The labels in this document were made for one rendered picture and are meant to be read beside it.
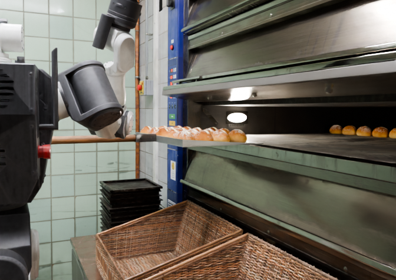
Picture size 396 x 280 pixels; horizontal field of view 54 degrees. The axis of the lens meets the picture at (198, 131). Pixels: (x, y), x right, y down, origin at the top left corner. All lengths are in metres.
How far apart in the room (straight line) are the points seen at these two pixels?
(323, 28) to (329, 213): 0.55
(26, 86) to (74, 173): 2.04
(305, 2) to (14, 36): 0.85
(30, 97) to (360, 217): 0.87
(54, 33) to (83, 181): 1.02
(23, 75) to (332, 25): 0.84
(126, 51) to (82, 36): 1.71
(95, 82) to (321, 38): 0.67
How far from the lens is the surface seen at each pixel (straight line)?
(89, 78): 0.98
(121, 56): 1.15
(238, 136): 1.55
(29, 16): 2.85
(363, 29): 1.13
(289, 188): 1.37
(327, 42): 1.21
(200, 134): 1.49
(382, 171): 1.07
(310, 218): 1.27
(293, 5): 1.37
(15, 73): 0.84
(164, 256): 2.04
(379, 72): 0.89
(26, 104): 0.83
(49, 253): 2.95
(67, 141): 1.55
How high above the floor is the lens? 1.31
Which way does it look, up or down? 3 degrees down
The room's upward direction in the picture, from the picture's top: straight up
